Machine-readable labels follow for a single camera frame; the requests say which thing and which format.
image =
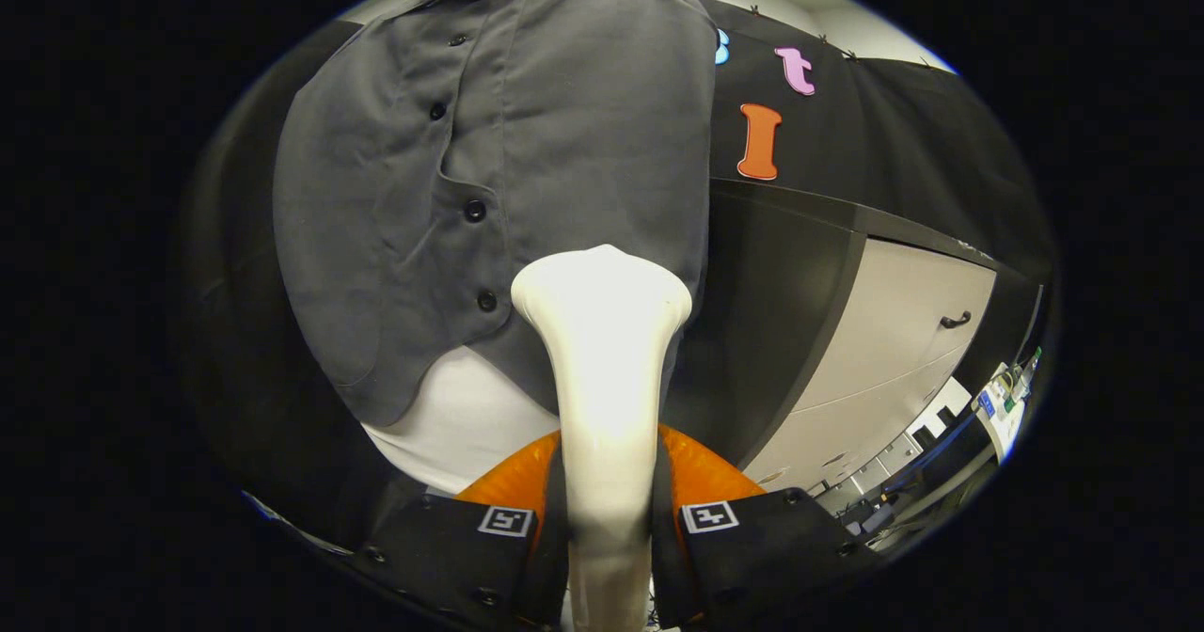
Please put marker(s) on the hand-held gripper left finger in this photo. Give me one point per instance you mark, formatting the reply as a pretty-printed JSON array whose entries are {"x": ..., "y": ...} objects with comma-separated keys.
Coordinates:
[{"x": 470, "y": 557}]

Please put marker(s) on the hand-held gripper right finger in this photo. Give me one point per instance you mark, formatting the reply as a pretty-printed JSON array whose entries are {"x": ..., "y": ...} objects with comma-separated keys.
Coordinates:
[{"x": 771, "y": 547}]

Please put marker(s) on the white garment steamer head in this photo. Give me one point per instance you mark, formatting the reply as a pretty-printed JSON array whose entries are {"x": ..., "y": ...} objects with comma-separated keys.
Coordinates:
[{"x": 602, "y": 378}]

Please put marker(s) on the grey button shirt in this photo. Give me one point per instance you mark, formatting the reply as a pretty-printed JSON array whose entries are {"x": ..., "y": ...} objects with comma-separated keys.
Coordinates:
[{"x": 564, "y": 143}]

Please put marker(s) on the beige cabinet with dark top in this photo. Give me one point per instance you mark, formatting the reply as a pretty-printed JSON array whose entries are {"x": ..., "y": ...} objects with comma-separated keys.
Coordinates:
[{"x": 894, "y": 331}]

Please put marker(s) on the white desk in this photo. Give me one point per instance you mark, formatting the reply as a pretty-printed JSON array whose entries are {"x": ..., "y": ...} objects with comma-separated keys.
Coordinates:
[{"x": 1002, "y": 425}]

